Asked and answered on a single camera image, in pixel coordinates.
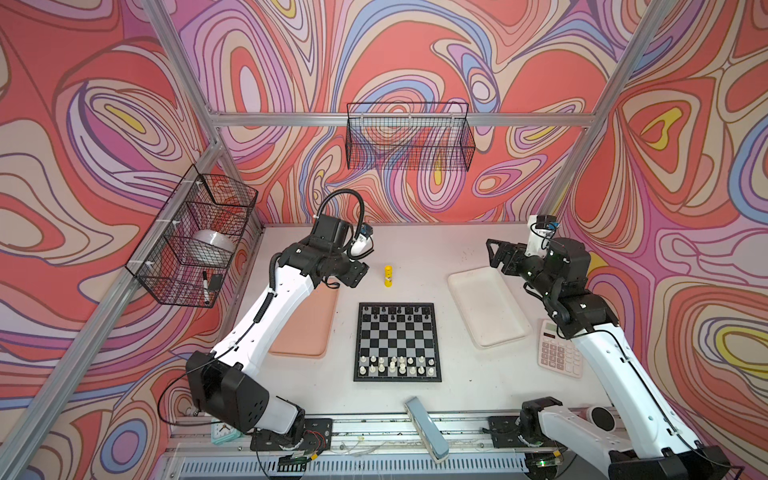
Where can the pink plastic tray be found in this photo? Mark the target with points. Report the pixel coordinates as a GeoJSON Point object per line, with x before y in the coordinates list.
{"type": "Point", "coordinates": [306, 334]}

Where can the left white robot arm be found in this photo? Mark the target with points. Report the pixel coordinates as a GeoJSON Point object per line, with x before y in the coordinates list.
{"type": "Point", "coordinates": [223, 383]}

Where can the back black wire basket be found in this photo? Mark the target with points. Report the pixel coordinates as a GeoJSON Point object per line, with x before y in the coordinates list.
{"type": "Point", "coordinates": [411, 136]}

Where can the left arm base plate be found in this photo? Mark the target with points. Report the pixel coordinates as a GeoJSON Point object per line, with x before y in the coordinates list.
{"type": "Point", "coordinates": [312, 435]}

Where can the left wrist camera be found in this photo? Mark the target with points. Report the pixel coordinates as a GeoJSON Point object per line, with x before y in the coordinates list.
{"type": "Point", "coordinates": [363, 243]}

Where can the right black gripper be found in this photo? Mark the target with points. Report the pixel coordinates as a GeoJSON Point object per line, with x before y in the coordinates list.
{"type": "Point", "coordinates": [516, 253]}

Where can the black marker pen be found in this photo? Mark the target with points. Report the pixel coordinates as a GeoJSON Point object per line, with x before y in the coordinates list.
{"type": "Point", "coordinates": [205, 288]}

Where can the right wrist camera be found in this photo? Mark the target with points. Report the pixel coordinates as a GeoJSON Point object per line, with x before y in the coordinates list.
{"type": "Point", "coordinates": [542, 229]}

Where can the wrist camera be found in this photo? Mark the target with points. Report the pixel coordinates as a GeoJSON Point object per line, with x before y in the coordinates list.
{"type": "Point", "coordinates": [363, 243]}
{"type": "Point", "coordinates": [542, 229]}

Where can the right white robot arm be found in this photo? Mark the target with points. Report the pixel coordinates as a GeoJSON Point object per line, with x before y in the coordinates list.
{"type": "Point", "coordinates": [659, 444]}

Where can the silver tape roll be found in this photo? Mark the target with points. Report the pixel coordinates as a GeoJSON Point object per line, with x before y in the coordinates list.
{"type": "Point", "coordinates": [210, 244]}

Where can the left black wire basket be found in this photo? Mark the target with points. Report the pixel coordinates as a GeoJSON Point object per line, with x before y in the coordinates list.
{"type": "Point", "coordinates": [188, 264]}

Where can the black and silver chessboard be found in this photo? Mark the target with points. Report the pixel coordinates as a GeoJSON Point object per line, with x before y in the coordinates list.
{"type": "Point", "coordinates": [397, 342]}

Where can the black wire basket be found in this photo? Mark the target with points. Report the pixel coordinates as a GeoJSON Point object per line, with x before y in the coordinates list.
{"type": "Point", "coordinates": [411, 136]}
{"type": "Point", "coordinates": [188, 264]}

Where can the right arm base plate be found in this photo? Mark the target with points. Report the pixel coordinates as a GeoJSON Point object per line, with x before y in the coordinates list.
{"type": "Point", "coordinates": [504, 432]}

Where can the green alarm clock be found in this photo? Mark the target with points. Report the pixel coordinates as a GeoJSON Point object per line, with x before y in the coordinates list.
{"type": "Point", "coordinates": [223, 433]}

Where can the white plastic tray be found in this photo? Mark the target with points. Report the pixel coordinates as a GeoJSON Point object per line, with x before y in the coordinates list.
{"type": "Point", "coordinates": [490, 312]}

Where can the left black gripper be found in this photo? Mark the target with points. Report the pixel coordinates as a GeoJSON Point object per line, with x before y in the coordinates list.
{"type": "Point", "coordinates": [356, 274]}

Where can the grey stapler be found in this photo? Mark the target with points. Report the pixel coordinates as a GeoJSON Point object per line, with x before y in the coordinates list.
{"type": "Point", "coordinates": [430, 435]}

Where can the pink calculator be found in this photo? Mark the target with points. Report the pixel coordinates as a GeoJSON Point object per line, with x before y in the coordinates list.
{"type": "Point", "coordinates": [557, 354]}

